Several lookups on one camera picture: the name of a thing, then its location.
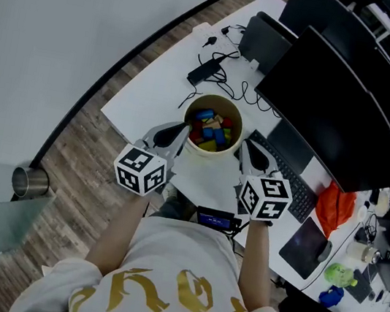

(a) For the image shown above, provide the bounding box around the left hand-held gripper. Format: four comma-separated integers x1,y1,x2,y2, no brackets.
110,112,193,203

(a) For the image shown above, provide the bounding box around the orange plastic bag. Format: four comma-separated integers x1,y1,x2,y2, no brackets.
310,178,359,243

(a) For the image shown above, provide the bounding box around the small black keyboard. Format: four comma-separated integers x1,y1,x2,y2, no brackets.
343,268,376,306

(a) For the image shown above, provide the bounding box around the blue cloth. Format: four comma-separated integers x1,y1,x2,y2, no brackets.
316,282,346,311

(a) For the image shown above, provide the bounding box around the green drink bottle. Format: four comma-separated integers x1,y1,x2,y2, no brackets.
322,261,362,291

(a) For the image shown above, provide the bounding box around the dark mouse pad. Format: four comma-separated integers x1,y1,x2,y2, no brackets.
275,213,333,284

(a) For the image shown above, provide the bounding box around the white power strip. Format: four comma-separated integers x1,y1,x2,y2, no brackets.
189,20,245,58

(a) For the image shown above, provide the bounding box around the black plug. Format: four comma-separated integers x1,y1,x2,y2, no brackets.
202,34,218,50

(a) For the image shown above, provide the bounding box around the large curved black monitor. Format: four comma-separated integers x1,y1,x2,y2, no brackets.
239,18,390,202

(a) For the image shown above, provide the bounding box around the person's white printed shirt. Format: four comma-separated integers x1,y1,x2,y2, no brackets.
9,194,336,312

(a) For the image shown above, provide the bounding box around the person's right forearm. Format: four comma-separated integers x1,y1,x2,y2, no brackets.
234,219,283,312

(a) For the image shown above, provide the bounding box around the grey computer mouse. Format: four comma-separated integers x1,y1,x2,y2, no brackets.
317,239,334,265

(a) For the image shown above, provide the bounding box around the cream patterned bucket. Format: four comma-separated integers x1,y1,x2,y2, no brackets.
177,90,249,164

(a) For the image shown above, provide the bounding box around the person's left forearm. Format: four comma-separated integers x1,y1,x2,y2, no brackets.
83,185,152,282

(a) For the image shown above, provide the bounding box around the black device with blue screen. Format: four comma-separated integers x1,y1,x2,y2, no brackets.
194,205,244,236

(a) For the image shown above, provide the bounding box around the black power adapter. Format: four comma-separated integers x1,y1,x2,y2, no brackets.
186,53,223,90

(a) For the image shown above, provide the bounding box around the white flask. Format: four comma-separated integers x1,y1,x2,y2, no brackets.
344,239,383,265

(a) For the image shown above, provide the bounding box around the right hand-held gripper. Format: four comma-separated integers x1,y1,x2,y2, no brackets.
228,138,302,227

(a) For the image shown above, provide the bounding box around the black desktop computer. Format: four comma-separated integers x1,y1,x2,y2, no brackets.
234,8,302,80

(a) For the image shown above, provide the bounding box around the black power cable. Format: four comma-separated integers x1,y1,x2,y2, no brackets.
177,42,291,126

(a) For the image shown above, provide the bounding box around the metal trash can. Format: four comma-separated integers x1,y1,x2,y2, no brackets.
9,164,53,202

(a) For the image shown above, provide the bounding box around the person's leg in jeans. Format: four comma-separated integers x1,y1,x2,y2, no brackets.
149,187,200,225

